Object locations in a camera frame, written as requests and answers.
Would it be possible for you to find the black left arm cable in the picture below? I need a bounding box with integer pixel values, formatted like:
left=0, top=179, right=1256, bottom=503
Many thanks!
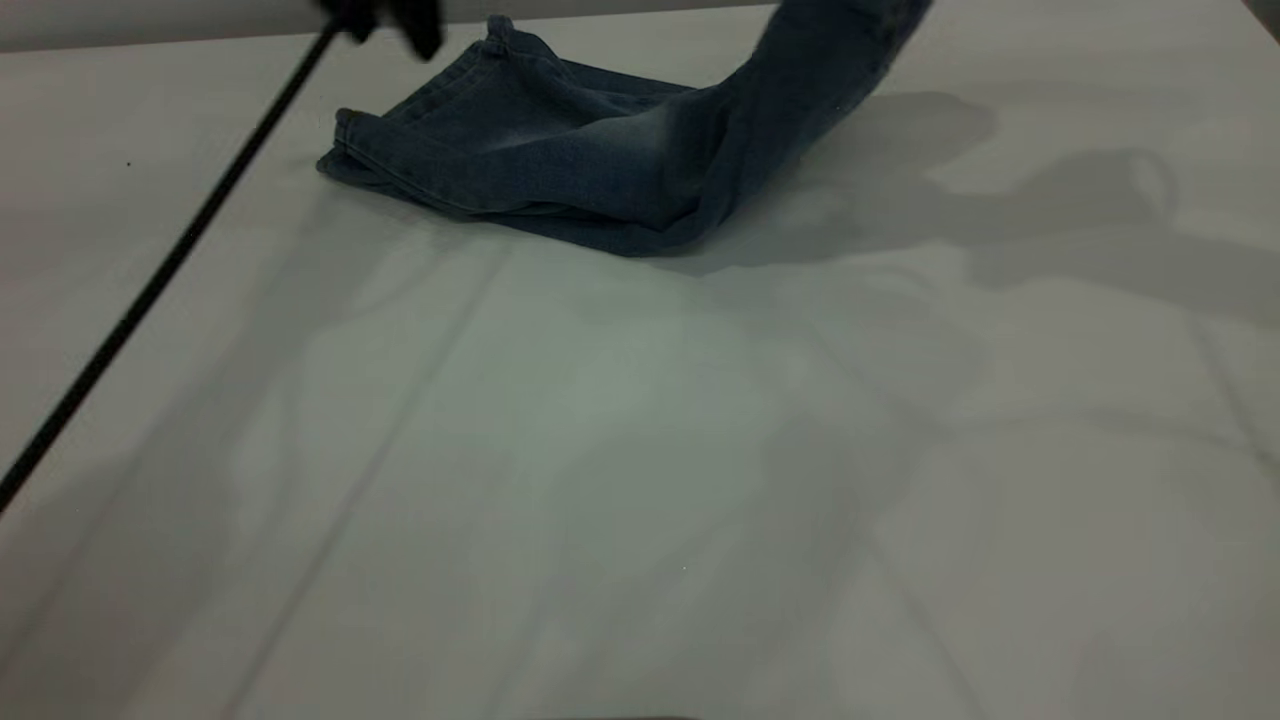
left=0, top=25, right=341, bottom=513

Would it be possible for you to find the blue denim shorts basketball print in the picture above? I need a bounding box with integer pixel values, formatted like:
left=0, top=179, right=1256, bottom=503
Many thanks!
left=317, top=0, right=936, bottom=259

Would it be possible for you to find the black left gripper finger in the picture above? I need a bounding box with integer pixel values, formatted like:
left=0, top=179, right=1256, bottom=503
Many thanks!
left=392, top=0, right=447, bottom=62
left=318, top=0, right=379, bottom=44

